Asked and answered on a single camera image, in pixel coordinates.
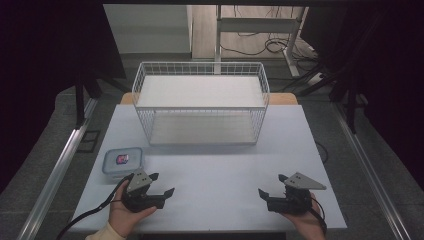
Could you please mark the black floor frame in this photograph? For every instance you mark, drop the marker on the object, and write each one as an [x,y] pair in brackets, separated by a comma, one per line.
[89,141]

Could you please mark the clear food container blue lid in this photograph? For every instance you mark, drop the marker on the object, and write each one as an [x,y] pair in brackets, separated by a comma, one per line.
[116,165]

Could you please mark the white power strip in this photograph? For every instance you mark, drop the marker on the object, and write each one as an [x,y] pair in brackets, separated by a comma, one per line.
[315,78]

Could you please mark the white desk frame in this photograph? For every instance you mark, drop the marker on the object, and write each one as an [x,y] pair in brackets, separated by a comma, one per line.
[256,25]

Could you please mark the person's right hand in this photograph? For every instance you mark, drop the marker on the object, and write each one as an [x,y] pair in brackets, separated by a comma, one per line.
[308,225]

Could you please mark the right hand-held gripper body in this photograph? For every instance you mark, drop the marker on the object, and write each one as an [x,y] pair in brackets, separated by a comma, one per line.
[290,203]

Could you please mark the aluminium rail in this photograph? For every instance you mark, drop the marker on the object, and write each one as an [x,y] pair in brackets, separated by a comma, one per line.
[56,173]
[370,173]

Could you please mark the black tripod stand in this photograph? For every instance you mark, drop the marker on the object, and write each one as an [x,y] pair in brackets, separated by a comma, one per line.
[346,86]

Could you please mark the black curtain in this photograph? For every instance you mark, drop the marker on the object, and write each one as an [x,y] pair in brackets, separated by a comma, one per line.
[50,66]
[393,83]

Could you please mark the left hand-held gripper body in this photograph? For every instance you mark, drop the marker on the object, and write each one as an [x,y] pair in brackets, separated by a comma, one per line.
[140,200]

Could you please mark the white cabinet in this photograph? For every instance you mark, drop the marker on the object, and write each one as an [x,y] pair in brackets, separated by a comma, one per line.
[150,30]

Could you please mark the person's left hand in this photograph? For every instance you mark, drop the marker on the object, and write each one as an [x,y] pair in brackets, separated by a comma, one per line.
[121,216]

